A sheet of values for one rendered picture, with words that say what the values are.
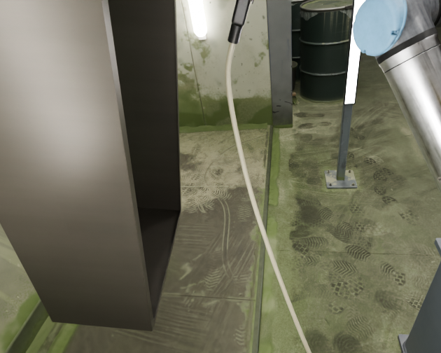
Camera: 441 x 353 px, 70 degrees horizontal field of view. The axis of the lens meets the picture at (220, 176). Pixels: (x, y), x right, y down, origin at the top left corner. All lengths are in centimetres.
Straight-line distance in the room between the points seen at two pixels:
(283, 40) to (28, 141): 229
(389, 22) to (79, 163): 68
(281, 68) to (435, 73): 213
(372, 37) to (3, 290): 181
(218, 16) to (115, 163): 219
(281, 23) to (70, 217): 225
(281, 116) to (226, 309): 188
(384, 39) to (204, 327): 138
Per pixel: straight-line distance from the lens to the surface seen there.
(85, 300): 114
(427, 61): 77
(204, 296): 174
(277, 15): 271
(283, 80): 285
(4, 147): 78
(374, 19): 77
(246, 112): 299
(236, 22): 88
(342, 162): 229
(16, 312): 191
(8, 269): 194
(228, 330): 163
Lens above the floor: 149
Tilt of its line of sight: 37 degrees down
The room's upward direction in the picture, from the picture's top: 11 degrees counter-clockwise
